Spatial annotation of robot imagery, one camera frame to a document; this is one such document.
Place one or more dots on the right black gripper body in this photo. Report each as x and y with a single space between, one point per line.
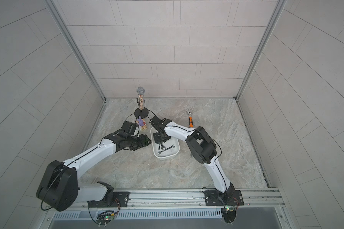
159 137

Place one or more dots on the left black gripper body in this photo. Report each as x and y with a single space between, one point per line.
136 142

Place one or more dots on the white storage box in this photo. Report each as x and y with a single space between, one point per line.
169 153

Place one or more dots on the orange handled adjustable wrench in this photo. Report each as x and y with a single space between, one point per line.
190 112

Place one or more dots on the small silver wrench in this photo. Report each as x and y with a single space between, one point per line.
161 147

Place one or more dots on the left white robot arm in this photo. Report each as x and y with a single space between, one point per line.
59 187

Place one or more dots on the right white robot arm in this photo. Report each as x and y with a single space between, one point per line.
203 149

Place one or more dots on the silver wrench lying in box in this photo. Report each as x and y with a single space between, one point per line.
159 152

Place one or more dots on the purple toy on wooden block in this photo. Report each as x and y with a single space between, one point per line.
141 122

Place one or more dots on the left green circuit board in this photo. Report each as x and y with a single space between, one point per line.
105 217

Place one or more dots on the green circuit board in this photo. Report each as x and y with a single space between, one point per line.
228 215
105 217

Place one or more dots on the right green circuit board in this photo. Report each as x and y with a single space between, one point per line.
228 215

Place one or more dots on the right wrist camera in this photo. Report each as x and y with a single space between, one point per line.
159 124

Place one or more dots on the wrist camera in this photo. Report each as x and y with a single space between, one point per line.
159 124
129 129

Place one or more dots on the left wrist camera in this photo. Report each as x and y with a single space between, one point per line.
129 129

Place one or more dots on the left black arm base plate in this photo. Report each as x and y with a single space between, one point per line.
111 200

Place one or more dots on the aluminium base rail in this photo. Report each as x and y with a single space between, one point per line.
172 204

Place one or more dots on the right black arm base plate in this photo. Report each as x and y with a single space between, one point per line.
216 198

